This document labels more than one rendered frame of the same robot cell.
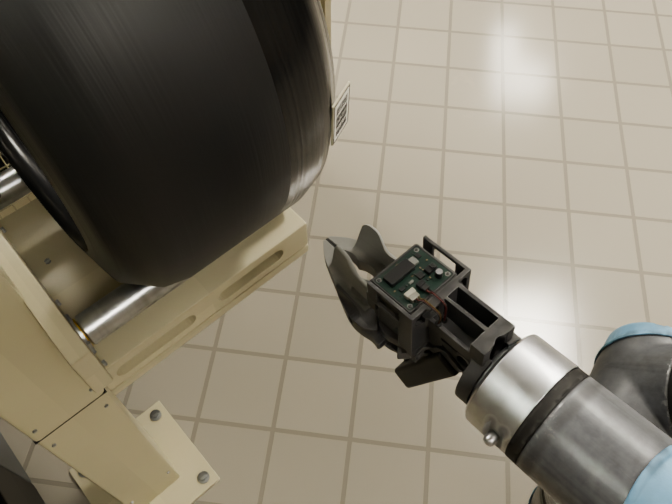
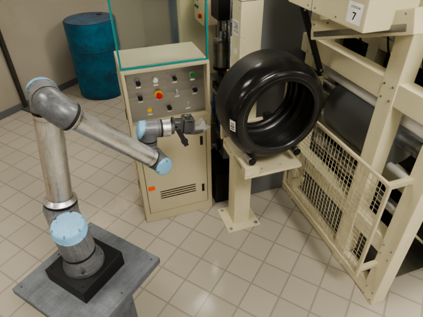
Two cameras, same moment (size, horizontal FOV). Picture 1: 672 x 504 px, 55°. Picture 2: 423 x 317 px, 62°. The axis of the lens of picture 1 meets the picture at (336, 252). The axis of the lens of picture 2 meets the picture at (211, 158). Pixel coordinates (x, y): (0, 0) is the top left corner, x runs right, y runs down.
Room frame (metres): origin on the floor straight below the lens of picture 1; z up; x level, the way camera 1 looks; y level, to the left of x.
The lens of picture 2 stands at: (1.00, -1.43, 2.07)
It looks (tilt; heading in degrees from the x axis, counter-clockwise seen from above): 36 degrees down; 114
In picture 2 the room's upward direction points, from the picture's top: 1 degrees counter-clockwise
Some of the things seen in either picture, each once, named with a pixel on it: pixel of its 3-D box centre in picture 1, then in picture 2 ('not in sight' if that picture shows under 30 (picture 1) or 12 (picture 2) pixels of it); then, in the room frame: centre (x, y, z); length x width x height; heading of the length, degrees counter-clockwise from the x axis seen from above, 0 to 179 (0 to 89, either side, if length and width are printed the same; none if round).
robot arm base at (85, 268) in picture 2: not in sight; (81, 255); (0.00, -0.72, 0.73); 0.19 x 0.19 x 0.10
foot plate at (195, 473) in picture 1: (143, 474); (238, 216); (0.38, 0.47, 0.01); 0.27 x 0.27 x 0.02; 42
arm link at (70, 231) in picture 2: not in sight; (72, 234); (-0.01, -0.72, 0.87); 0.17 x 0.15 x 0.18; 147
